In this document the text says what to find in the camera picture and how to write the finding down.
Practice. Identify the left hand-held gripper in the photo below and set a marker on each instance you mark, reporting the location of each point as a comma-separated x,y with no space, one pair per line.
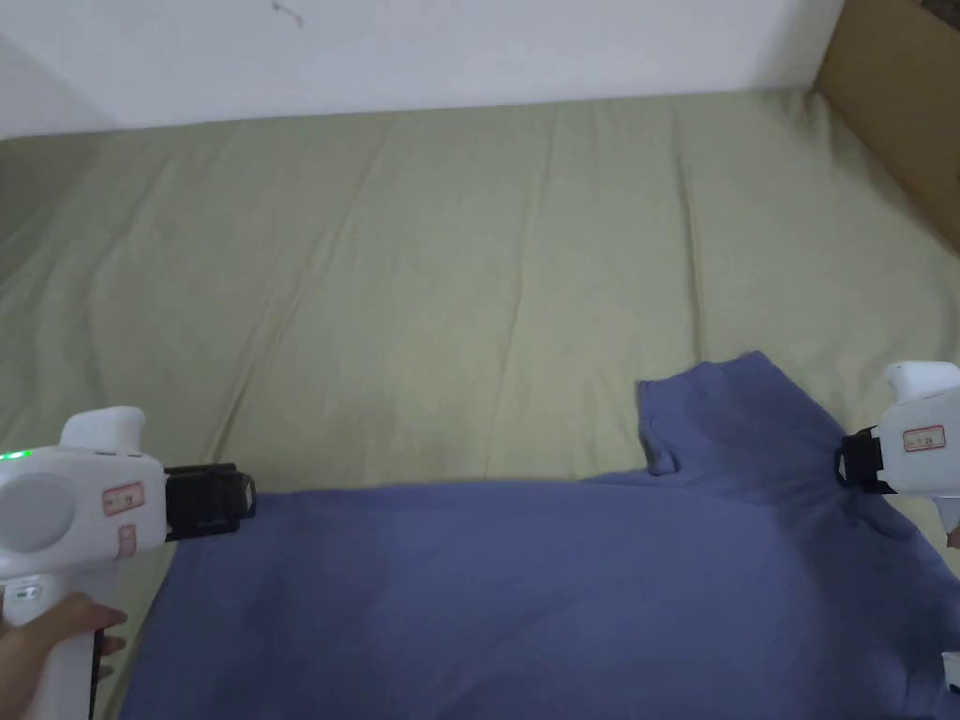
67,510

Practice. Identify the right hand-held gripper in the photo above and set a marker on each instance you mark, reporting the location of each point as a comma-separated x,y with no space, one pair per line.
919,442

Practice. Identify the blue shirt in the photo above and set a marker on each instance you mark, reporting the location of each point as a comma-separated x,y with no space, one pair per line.
525,600

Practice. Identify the person's right hand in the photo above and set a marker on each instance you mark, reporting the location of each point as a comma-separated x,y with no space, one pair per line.
954,537

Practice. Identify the person's left hand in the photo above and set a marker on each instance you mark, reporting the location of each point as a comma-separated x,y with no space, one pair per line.
34,652

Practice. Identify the brown headboard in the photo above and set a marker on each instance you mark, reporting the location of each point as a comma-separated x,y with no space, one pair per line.
900,90

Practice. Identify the bed with pale green sheet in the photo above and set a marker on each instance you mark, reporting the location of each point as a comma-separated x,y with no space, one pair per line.
450,262

